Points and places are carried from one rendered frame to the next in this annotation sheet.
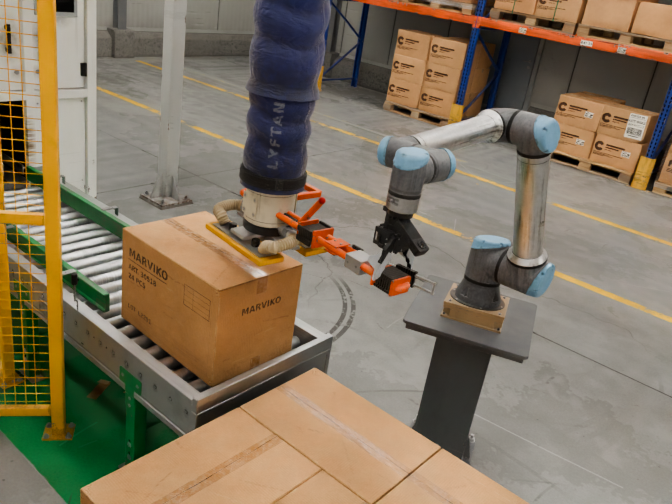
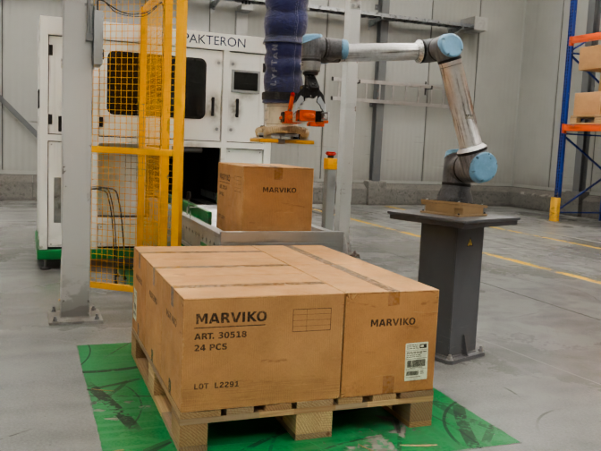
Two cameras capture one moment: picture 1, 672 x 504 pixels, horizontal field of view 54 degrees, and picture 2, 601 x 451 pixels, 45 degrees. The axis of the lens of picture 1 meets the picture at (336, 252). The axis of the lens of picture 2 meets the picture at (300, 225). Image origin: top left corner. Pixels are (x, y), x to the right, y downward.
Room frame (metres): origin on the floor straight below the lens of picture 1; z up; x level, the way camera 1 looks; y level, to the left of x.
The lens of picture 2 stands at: (-1.15, -1.91, 1.07)
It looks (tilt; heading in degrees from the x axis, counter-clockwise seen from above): 6 degrees down; 32
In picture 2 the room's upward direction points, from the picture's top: 3 degrees clockwise
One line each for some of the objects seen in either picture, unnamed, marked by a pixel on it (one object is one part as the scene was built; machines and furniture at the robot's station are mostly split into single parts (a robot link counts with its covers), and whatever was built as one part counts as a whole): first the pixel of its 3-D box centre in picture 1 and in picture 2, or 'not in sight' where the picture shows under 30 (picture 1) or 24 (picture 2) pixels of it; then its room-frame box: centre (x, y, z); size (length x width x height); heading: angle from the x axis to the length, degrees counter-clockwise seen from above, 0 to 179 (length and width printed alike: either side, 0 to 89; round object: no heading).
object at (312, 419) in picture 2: not in sight; (264, 370); (1.43, -0.17, 0.07); 1.20 x 1.00 x 0.14; 53
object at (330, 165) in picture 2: not in sight; (326, 236); (2.81, 0.33, 0.50); 0.07 x 0.07 x 1.00; 53
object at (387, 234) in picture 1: (395, 229); (309, 85); (1.72, -0.15, 1.35); 0.09 x 0.08 x 0.12; 44
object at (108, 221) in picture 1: (108, 215); not in sight; (3.20, 1.23, 0.60); 1.60 x 0.10 x 0.09; 53
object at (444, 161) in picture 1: (430, 165); (334, 48); (1.81, -0.23, 1.52); 0.12 x 0.12 x 0.09; 50
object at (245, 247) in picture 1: (243, 237); (263, 137); (2.05, 0.32, 1.10); 0.34 x 0.10 x 0.05; 44
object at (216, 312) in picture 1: (208, 291); (262, 199); (2.28, 0.47, 0.75); 0.60 x 0.40 x 0.40; 51
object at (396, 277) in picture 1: (390, 280); (305, 115); (1.68, -0.16, 1.21); 0.08 x 0.07 x 0.05; 44
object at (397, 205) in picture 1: (401, 202); (309, 67); (1.72, -0.16, 1.43); 0.10 x 0.09 x 0.05; 134
